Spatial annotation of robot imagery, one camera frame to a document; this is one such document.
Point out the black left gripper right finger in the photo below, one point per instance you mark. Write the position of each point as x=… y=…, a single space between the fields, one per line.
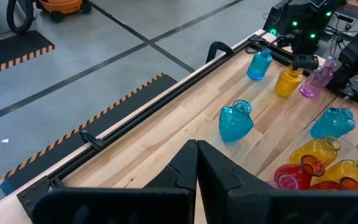
x=235 y=193

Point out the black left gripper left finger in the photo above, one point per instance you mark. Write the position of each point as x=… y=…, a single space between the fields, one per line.
x=172 y=186

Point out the tall yellow ribbed glass vase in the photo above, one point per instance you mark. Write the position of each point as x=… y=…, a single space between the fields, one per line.
x=348 y=174

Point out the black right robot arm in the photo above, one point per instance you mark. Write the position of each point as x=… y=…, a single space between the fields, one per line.
x=356 y=56

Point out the orange shop vacuum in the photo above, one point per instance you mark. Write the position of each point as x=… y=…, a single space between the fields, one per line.
x=61 y=6

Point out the purple dimpled flared glass vase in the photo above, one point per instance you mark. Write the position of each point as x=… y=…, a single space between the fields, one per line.
x=286 y=183

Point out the small yellow checkered glass vase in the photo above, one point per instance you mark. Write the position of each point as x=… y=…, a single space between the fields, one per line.
x=314 y=152

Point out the black aluminium table frame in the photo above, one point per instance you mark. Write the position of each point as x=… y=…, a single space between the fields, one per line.
x=154 y=107

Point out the black computer with green light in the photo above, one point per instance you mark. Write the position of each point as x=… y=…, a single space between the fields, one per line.
x=270 y=18

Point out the black mat with orange stripes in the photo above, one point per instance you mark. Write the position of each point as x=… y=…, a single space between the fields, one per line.
x=120 y=110
x=11 y=49

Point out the red flared cone glass vase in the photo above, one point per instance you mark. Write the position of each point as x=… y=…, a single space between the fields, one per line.
x=331 y=186

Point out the yellow honeycomb glass vase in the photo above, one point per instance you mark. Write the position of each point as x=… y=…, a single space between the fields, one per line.
x=287 y=84

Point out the wide purple ribbed glass jar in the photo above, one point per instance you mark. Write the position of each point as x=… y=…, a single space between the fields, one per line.
x=317 y=81

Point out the blue square patterned glass vase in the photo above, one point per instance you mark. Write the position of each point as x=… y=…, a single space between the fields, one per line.
x=235 y=123

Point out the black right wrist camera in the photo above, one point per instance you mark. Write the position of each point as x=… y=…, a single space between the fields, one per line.
x=304 y=62

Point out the large blue embossed glass vase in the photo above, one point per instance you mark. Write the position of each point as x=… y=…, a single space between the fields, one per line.
x=332 y=124

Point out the red ribbed cylinder glass vase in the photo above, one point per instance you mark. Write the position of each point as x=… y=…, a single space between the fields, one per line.
x=294 y=175

